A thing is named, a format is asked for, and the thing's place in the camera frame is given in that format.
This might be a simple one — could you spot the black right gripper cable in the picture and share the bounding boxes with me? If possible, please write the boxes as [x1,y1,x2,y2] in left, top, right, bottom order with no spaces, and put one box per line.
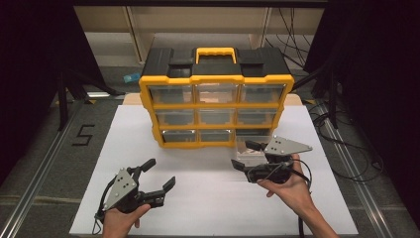
[247,159,314,238]

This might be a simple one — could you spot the yellow black organizer cabinet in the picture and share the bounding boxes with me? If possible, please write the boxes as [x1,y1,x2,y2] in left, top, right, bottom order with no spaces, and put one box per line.
[138,47,295,150]

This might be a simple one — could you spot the white table cover sheet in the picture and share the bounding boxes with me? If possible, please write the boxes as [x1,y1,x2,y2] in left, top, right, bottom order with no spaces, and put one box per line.
[68,104,360,236]

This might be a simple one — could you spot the aluminium floor rail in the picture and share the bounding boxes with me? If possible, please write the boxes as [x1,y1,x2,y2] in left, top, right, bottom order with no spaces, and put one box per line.
[0,98,85,238]
[315,105,397,238]

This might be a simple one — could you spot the black hanging cables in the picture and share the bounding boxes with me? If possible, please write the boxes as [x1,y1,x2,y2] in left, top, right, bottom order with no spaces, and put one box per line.
[263,7,315,68]

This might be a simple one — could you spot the rows of clear drawers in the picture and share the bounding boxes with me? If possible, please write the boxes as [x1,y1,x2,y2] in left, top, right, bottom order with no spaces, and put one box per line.
[148,83,287,144]

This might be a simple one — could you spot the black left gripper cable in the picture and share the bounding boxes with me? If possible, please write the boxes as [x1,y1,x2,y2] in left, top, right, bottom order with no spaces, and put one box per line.
[91,178,117,236]

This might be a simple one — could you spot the small blue item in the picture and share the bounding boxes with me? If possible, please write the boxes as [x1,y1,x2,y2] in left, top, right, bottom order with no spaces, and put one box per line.
[123,72,143,84]

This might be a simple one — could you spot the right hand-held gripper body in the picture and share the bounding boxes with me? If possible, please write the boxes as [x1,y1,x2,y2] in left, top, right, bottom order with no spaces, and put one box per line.
[245,135,314,184]

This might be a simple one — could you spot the black metal stand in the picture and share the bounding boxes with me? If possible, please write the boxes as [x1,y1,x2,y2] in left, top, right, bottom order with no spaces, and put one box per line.
[291,59,342,130]
[55,65,127,132]

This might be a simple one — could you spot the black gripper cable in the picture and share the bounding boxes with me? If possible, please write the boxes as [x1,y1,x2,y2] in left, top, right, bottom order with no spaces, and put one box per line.
[247,159,314,238]
[91,178,117,236]

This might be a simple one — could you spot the black curtain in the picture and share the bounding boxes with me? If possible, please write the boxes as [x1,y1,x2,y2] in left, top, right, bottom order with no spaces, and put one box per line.
[303,0,420,229]
[0,0,108,186]

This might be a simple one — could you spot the black floor cables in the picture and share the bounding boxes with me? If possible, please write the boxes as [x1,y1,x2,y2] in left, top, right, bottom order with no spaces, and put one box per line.
[309,98,386,183]

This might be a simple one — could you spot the person's left hand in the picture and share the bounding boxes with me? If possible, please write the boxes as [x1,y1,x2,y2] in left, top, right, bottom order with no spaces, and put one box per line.
[101,203,153,238]

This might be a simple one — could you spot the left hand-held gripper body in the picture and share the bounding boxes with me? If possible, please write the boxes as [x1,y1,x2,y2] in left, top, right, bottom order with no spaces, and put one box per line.
[103,167,166,214]

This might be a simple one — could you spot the person's right hand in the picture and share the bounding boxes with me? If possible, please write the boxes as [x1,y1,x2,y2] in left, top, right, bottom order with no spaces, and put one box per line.
[257,154,315,216]

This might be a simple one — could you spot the clear plastic drawer bin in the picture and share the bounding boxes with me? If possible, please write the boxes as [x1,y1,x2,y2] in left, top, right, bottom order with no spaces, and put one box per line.
[235,133,275,167]

